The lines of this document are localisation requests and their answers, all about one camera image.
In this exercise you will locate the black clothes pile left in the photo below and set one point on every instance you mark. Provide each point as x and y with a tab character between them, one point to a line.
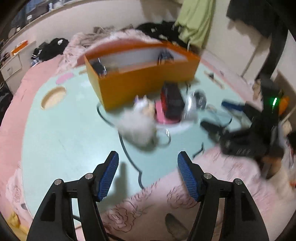
47	51

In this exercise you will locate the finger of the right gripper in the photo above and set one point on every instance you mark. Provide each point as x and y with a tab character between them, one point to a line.
233	107
216	132

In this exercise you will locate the black knitted pouch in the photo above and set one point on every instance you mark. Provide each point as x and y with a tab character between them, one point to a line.
172	101

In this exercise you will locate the chibi figure toy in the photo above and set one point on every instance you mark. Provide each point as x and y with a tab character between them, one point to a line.
145	106

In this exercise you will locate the white drawer cabinet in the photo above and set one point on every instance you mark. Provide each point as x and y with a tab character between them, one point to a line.
11	67

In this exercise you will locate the small orange box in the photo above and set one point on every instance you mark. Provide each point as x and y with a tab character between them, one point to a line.
19	47

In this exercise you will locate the green hanging garment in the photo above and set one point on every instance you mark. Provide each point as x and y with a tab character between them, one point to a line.
194	21

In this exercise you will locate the clear bubble wrap bag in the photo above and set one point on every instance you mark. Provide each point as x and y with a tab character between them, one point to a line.
195	101

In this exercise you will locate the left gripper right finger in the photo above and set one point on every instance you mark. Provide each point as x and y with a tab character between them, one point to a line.
241	219

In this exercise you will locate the pink floral bed blanket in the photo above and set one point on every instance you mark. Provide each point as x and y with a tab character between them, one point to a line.
138	217

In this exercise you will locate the orange cardboard storage box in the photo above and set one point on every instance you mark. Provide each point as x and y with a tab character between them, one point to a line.
122	69

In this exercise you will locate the black clothes pile right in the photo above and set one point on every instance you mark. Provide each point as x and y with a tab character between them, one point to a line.
164	31

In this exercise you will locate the white fluffy pompom keychain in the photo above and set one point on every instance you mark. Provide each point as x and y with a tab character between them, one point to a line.
136	127

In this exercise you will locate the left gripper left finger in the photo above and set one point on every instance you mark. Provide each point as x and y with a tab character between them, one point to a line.
54	219

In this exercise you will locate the black clothes pile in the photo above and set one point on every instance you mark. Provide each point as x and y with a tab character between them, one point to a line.
164	31
47	51

